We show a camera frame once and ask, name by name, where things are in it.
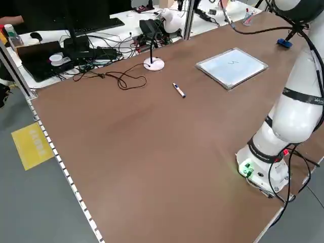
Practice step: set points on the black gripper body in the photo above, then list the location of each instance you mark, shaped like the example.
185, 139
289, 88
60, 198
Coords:
302, 29

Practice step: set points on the blue whiteboard eraser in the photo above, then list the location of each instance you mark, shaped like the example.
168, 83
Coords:
283, 43

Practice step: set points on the blue white whiteboard marker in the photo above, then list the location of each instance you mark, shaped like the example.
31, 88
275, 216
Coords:
179, 89

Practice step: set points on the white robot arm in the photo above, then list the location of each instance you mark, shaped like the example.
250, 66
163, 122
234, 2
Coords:
291, 114

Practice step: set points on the person's forearm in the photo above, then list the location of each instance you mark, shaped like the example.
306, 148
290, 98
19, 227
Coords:
11, 20

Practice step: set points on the silver framed whiteboard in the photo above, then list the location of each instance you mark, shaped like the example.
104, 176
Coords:
231, 67

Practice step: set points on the clear plastic pen cup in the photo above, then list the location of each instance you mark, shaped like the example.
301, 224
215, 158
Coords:
247, 20

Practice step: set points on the red capped pen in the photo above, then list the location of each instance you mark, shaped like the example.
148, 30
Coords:
247, 10

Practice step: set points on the black power adapter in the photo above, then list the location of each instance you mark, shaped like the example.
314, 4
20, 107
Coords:
204, 15

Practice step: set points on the white desk lamp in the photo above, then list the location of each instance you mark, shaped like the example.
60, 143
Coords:
174, 21

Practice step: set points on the black finned power supply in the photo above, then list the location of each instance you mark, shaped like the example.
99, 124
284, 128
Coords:
149, 26

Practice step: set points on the black keyboard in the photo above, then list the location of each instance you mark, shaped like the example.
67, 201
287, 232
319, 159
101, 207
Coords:
101, 26

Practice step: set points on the black computer monitor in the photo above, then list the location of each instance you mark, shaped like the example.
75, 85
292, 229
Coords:
63, 12

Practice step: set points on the white round puck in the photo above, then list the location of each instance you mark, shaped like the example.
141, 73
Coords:
56, 58

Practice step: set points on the black laptop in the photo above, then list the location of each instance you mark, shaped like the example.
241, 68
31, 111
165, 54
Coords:
38, 60

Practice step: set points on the black computer mouse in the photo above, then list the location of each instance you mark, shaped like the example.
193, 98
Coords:
36, 36

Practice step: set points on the clear bottle white cap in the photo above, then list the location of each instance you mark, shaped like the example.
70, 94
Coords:
14, 38

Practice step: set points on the yellow floor sign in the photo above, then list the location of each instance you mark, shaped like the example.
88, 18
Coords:
31, 146

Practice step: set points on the aluminium frame post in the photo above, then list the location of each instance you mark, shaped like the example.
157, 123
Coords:
189, 20

